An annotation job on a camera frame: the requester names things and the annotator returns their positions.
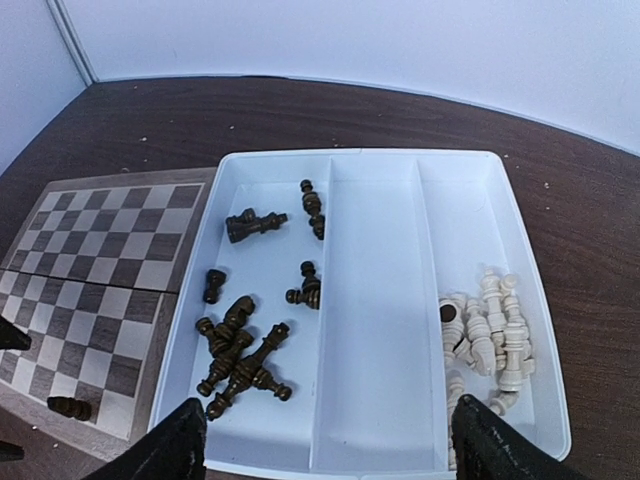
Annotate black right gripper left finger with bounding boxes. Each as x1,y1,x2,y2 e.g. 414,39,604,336
86,398,207,480

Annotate dark chess bishop lower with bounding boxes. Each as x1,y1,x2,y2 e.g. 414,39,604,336
196,329,254,397

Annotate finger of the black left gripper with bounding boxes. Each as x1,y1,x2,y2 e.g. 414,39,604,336
0,316,31,350

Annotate dark chess queen lying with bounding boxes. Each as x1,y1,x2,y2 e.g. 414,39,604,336
206,323,289,421

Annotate pile of white chess pieces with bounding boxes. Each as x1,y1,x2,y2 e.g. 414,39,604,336
437,265,537,471

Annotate dark chess pawn pile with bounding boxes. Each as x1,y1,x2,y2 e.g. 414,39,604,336
195,317,228,357

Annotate wooden chess board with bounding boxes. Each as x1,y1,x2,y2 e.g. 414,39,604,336
1,167,215,461

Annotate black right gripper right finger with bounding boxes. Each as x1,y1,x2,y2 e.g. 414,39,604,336
452,394,588,480

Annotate white plastic divided tray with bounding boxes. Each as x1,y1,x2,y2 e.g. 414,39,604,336
151,149,571,479

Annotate dark chess knight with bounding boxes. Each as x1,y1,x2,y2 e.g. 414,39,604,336
217,295,256,341

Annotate dark chess piece by divider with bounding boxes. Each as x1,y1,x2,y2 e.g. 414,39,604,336
285,288,321,310

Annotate left aluminium frame post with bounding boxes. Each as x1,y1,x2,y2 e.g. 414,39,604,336
46,0,98,87

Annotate dark chess rook small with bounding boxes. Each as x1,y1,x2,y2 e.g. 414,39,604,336
203,269,227,304

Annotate dark chess piece crossing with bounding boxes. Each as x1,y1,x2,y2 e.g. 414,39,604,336
251,367,292,402

